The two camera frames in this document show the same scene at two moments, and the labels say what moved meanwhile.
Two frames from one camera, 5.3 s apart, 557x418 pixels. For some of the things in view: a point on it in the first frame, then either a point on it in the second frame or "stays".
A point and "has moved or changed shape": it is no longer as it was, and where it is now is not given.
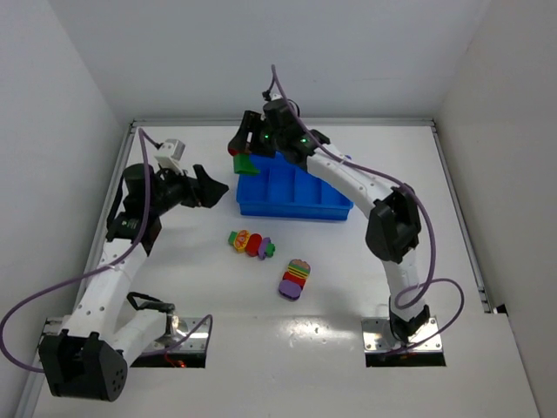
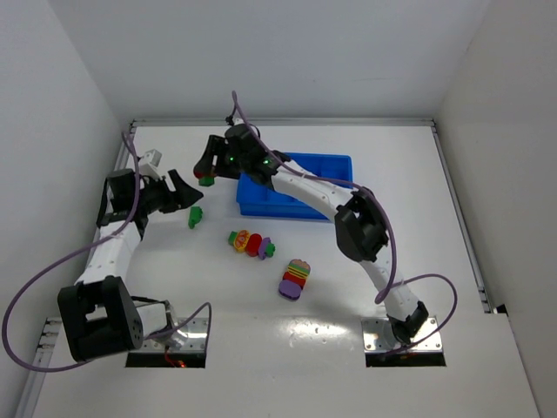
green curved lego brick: x=243 y=165 has moved or changed shape
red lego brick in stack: x=289 y=277 stays
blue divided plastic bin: x=282 y=189 stays
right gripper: x=249 y=136 → x=218 y=158
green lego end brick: x=232 y=237 stays
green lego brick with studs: x=270 y=249 stays
